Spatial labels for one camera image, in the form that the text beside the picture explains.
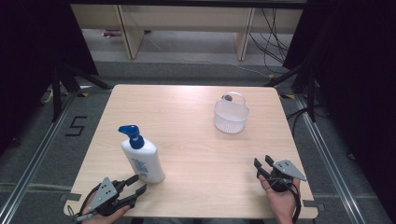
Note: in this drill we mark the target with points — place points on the white plastic basket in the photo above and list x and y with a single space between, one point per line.
231 116

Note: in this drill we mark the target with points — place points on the light wooden bench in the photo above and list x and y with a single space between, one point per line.
186 17

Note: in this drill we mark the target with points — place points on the black curtain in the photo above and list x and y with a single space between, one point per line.
28 62
358 77

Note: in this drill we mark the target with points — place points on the person's left hand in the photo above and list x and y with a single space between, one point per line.
106 220

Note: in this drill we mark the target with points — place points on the black metal stand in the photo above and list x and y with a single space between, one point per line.
56 93
311 93

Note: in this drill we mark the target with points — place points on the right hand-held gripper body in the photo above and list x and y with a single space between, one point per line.
288 169

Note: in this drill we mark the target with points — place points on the person's right hand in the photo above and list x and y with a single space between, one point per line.
281 203

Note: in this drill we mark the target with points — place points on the white blue pump bottle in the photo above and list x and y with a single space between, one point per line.
144 158

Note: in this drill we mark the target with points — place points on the pink object on floor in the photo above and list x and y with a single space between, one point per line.
111 33

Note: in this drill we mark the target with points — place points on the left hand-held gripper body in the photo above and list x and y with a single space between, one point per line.
104 193

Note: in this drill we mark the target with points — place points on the metal floor rail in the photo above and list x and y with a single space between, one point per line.
327 161
37 155

